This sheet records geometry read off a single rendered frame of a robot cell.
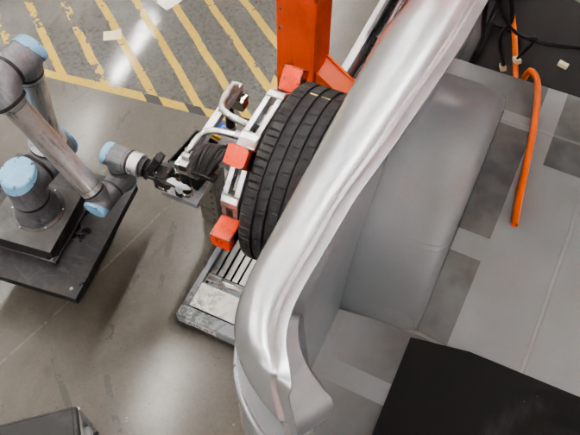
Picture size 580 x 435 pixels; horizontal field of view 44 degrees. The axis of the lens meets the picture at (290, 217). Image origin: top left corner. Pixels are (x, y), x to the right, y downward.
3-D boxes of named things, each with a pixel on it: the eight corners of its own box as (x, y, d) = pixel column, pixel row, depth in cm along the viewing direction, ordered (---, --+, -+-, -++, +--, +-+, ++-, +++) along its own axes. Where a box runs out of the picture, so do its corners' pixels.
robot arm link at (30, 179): (3, 202, 288) (-13, 178, 273) (30, 172, 296) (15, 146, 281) (33, 217, 285) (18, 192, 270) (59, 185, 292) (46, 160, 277)
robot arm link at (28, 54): (26, 167, 295) (-17, 50, 229) (53, 138, 303) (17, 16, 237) (57, 185, 293) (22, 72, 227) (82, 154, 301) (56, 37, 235)
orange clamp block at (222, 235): (242, 231, 243) (230, 252, 239) (223, 223, 245) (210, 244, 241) (242, 221, 237) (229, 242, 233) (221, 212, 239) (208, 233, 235)
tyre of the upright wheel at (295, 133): (296, 229, 206) (380, 62, 232) (224, 200, 211) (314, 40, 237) (303, 305, 265) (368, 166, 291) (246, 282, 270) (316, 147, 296)
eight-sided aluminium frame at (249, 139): (242, 264, 263) (234, 179, 218) (227, 258, 265) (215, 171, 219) (303, 159, 290) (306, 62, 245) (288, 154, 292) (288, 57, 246)
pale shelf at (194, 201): (197, 209, 296) (196, 204, 293) (161, 195, 300) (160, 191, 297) (243, 136, 317) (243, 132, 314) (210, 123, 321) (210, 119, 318)
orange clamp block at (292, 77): (296, 96, 244) (304, 70, 242) (275, 88, 246) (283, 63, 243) (302, 96, 250) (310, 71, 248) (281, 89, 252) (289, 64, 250)
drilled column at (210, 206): (219, 223, 341) (211, 172, 306) (201, 217, 344) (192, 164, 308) (229, 208, 346) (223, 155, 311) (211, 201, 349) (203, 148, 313)
